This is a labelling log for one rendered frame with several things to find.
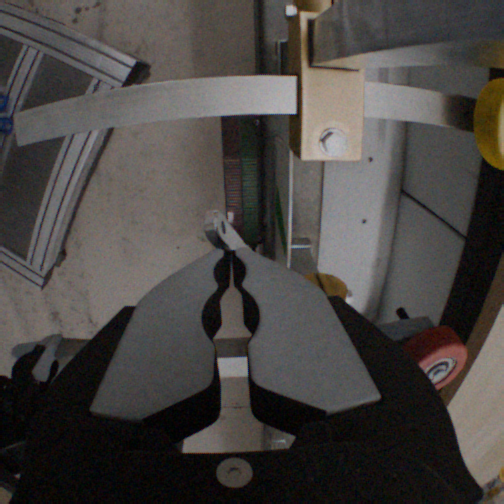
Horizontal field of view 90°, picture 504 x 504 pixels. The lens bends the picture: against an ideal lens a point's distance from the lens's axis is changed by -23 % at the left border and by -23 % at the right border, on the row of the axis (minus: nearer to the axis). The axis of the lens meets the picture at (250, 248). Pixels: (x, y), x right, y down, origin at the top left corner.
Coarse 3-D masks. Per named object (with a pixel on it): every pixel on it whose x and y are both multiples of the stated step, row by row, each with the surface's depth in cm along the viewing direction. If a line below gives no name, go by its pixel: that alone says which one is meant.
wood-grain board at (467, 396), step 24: (480, 312) 29; (480, 336) 29; (480, 360) 30; (456, 384) 33; (480, 384) 33; (456, 408) 35; (480, 408) 37; (456, 432) 40; (480, 432) 42; (480, 456) 52; (480, 480) 72
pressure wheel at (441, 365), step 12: (396, 312) 38; (420, 336) 29; (432, 336) 28; (444, 336) 28; (456, 336) 28; (408, 348) 30; (420, 348) 28; (432, 348) 27; (444, 348) 27; (456, 348) 27; (420, 360) 27; (432, 360) 27; (444, 360) 28; (456, 360) 28; (432, 372) 28; (444, 372) 28; (456, 372) 29; (444, 384) 30
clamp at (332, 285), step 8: (312, 280) 30; (320, 280) 30; (328, 280) 30; (336, 280) 30; (320, 288) 29; (328, 288) 29; (336, 288) 29; (344, 288) 29; (344, 296) 28; (352, 296) 29
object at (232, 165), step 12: (228, 120) 35; (228, 132) 36; (228, 144) 37; (228, 156) 37; (228, 168) 38; (228, 180) 39; (240, 180) 39; (228, 192) 39; (240, 192) 40; (228, 204) 40; (240, 204) 40; (228, 216) 41; (240, 216) 41; (240, 228) 42
